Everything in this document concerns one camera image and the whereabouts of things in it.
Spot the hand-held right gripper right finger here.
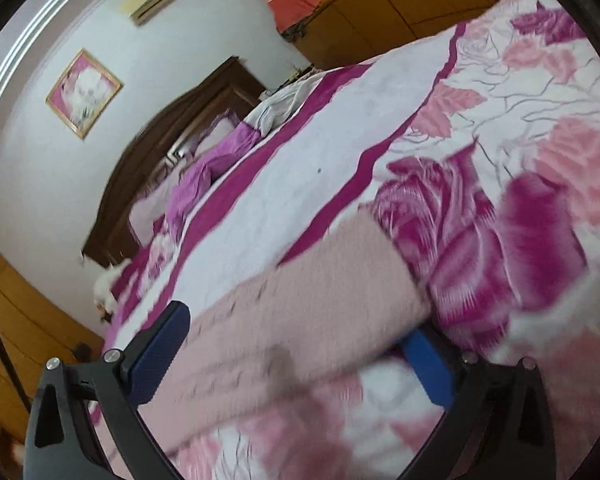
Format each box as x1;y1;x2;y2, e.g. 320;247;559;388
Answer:
395;328;574;480

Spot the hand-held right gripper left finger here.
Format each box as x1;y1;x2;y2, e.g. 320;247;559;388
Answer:
24;300;191;480

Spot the pink fleece garment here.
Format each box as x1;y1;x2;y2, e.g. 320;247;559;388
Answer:
137;212;433;461

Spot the white plush toy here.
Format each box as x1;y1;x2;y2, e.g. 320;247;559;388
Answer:
80;255;131;318

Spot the floral striped bedspread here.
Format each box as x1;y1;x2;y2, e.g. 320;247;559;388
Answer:
87;0;600;480

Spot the dark wooden headboard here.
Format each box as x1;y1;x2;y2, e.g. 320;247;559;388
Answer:
82;56;266;268

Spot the purple floral quilt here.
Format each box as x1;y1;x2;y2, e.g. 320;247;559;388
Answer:
165;125;263;241

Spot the lilac pillow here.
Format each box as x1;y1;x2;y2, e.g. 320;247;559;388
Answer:
130;110;246;246

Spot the framed flower picture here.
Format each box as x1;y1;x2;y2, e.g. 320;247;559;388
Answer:
46;48;124;141

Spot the white crumpled cloth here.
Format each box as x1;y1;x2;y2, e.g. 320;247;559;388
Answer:
245;67;326;136

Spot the wooden wardrobe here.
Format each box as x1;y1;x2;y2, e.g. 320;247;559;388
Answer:
295;0;531;68

